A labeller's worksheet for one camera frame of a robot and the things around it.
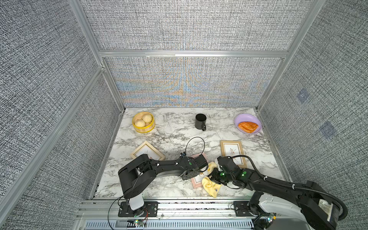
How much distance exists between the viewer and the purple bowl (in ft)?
3.46

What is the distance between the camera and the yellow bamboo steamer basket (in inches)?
41.3

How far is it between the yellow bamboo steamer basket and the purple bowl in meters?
0.64
